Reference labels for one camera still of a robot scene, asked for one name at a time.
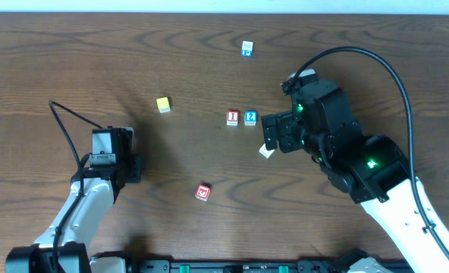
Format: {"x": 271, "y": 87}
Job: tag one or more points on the red letter I block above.
{"x": 232, "y": 118}

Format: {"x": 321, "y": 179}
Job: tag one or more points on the red block turning blue 2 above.
{"x": 250, "y": 118}

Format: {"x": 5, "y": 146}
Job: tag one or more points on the black mounting rail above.
{"x": 353, "y": 262}

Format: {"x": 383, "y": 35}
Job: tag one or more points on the blue and white block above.
{"x": 247, "y": 49}

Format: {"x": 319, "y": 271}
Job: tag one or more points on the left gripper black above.
{"x": 134, "y": 168}

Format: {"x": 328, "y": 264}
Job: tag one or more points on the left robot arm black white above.
{"x": 94, "y": 189}

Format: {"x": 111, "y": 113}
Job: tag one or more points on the red block near front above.
{"x": 203, "y": 191}

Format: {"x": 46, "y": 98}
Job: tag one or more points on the plain white wooden block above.
{"x": 265, "y": 152}

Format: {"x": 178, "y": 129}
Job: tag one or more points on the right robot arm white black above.
{"x": 370, "y": 168}

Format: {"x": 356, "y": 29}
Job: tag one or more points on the yellow wooden block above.
{"x": 163, "y": 104}

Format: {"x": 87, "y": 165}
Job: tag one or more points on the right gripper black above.
{"x": 271, "y": 133}

